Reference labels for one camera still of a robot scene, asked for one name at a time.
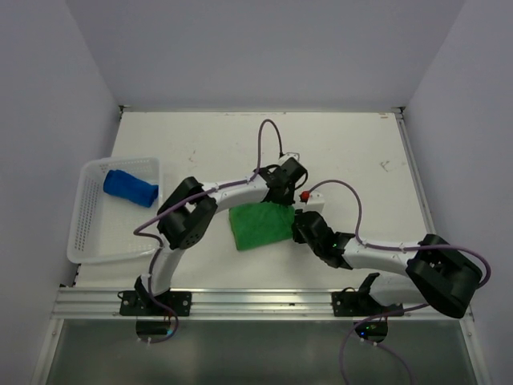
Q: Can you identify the green towel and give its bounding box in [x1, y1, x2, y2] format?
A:
[228, 202, 295, 252]

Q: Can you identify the blue towel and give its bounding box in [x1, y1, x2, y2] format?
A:
[103, 170, 159, 208]

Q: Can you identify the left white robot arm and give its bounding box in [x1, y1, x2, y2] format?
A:
[133, 156, 308, 315]

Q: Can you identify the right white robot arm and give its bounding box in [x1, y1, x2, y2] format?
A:
[292, 210, 491, 318]

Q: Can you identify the white perforated plastic basket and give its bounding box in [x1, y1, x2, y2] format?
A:
[67, 156, 164, 264]

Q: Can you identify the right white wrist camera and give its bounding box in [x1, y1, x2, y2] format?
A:
[299, 191, 325, 213]

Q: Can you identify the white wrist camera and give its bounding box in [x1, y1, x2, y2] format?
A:
[299, 191, 325, 213]
[278, 152, 300, 164]

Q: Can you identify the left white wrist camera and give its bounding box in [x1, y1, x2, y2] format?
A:
[278, 152, 300, 164]

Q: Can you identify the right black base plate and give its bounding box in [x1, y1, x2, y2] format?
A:
[330, 289, 404, 317]

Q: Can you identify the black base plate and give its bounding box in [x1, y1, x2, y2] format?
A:
[330, 289, 404, 317]
[118, 290, 193, 318]

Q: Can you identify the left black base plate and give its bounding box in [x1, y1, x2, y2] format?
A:
[118, 290, 193, 318]

